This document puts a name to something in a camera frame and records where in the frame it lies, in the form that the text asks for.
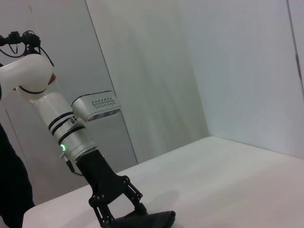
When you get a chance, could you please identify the dark blue rag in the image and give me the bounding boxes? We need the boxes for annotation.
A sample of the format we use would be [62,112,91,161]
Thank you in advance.
[111,210,177,228]

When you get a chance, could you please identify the black robot torso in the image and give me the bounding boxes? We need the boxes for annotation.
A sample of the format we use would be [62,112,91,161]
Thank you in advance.
[0,83,36,228]

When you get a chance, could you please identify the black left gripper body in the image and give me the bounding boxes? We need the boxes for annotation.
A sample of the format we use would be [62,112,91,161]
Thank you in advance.
[75,150,132,207]

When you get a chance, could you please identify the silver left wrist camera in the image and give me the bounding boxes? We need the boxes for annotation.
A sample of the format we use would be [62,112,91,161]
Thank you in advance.
[71,90,122,122]

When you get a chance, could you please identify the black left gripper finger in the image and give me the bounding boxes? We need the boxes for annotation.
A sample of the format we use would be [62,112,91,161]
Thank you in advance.
[122,182,148,216]
[91,202,117,226]

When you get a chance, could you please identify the black cable bundle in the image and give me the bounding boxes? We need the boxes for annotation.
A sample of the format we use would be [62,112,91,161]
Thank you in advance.
[0,30,55,67]

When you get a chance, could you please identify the left gripper connector cable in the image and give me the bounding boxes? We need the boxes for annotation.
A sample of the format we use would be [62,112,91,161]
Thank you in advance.
[60,154,84,177]

